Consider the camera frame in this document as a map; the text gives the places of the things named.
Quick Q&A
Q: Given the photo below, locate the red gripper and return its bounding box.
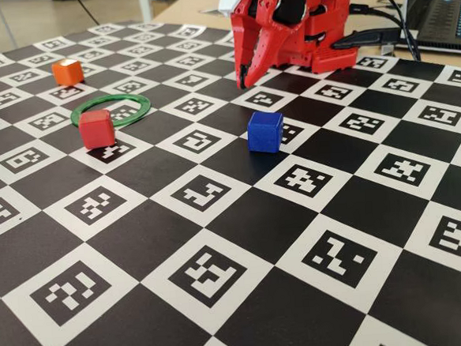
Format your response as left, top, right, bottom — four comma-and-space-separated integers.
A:
229, 0, 316, 90

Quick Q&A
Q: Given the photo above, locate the blue cube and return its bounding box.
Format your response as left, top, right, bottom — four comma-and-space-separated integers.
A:
245, 109, 287, 155

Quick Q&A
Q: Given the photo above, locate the red cube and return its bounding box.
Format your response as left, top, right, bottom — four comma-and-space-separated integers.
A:
77, 108, 117, 151

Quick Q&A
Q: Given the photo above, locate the orange cube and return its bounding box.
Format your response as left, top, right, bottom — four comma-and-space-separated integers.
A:
51, 58, 86, 87

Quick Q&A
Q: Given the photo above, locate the small printed marker sheet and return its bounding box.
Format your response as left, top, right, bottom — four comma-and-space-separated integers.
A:
198, 6, 225, 18

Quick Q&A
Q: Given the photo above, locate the black white marker board mat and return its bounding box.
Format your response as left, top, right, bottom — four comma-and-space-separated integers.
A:
0, 0, 461, 346

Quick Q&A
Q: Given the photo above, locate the dark laptop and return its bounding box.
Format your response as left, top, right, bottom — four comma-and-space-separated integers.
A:
402, 0, 461, 59

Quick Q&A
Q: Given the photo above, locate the black plug with thick cable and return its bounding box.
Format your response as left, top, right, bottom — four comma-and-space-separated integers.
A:
330, 25, 404, 52

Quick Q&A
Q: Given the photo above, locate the green flat ring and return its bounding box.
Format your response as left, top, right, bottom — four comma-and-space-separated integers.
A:
69, 92, 153, 133

